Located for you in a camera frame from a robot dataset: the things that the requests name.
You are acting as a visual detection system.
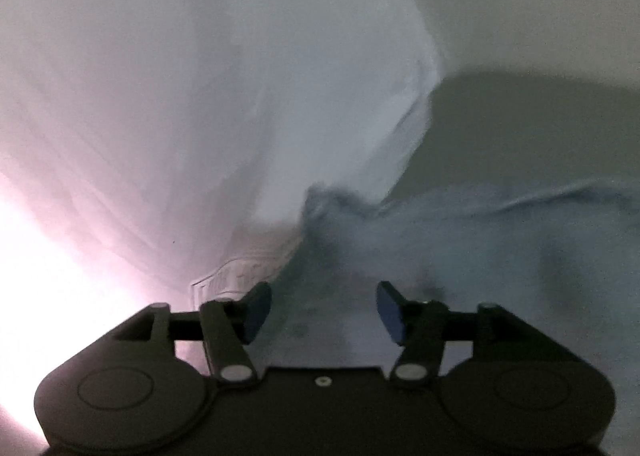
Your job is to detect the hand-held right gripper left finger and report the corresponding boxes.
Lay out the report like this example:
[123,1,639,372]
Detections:
[75,281,274,385]

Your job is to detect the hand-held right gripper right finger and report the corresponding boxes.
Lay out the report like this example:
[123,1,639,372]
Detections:
[376,280,576,387]

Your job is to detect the blue denim garment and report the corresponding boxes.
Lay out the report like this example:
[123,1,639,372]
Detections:
[270,178,640,373]

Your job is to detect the carrot print light sheet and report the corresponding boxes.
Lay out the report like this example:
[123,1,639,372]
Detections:
[0,0,443,367]

